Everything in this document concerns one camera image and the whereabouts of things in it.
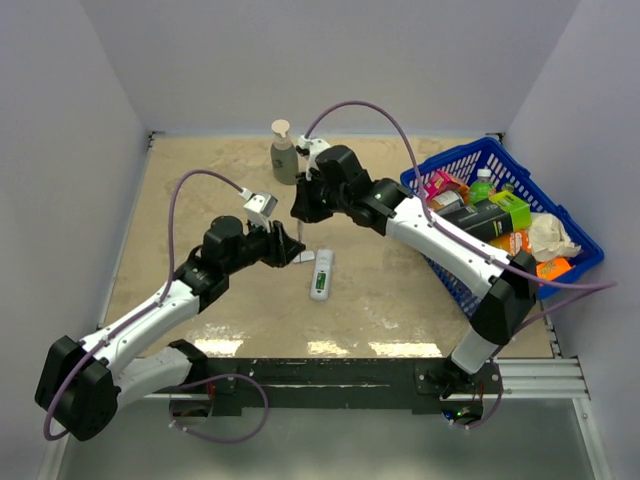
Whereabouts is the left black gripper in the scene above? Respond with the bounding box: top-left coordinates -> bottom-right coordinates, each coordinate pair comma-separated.
224,214 -> 305,275

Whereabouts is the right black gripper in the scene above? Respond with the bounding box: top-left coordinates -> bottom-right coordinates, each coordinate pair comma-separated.
294,167 -> 351,223

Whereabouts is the white battery cover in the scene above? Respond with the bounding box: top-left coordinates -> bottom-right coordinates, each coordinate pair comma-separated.
293,250 -> 315,263

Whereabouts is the white remote control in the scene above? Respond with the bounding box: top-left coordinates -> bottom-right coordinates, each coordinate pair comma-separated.
310,249 -> 335,302

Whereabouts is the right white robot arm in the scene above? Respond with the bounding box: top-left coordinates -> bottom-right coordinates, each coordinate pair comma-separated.
291,138 -> 538,393

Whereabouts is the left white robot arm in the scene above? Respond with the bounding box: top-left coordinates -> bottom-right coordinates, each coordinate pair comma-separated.
35,216 -> 306,441

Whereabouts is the grey soap dispenser bottle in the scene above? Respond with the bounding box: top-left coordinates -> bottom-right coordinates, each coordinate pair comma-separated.
270,119 -> 299,185

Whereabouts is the pink snack box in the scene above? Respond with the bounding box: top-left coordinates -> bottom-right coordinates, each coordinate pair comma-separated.
424,169 -> 468,200

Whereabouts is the brown label can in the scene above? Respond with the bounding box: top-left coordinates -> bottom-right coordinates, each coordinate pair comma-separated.
427,190 -> 465,216

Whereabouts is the green drink bottle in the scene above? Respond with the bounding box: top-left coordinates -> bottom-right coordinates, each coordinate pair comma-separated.
469,168 -> 496,204

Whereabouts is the black and green box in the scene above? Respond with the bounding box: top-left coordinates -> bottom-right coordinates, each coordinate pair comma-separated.
442,191 -> 532,242

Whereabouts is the orange razor package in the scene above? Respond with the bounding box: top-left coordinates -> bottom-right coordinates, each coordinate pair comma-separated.
490,230 -> 531,256

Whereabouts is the crumpled beige cloth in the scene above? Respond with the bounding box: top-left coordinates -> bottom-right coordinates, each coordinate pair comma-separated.
527,213 -> 581,263

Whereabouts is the orange snack bag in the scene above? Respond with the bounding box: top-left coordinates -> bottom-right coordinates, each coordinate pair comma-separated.
536,257 -> 572,281

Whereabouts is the blue plastic basket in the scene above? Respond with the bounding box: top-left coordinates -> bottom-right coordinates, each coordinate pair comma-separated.
399,136 -> 606,319

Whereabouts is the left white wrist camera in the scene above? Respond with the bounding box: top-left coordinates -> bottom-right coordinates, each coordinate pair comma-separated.
240,188 -> 278,232

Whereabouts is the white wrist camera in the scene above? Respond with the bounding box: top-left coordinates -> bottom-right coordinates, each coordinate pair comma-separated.
296,135 -> 331,181
240,188 -> 278,232

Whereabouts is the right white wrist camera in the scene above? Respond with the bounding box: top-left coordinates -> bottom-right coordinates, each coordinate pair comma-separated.
296,135 -> 331,181

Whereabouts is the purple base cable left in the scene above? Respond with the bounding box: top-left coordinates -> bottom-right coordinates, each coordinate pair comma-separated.
168,372 -> 270,444

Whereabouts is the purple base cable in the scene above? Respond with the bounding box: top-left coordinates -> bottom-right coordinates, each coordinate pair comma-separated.
168,372 -> 270,444
447,362 -> 504,431

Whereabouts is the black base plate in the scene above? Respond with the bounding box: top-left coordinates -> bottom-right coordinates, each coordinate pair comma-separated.
164,358 -> 503,418

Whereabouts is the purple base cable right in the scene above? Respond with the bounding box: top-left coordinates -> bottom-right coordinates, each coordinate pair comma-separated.
447,362 -> 504,431

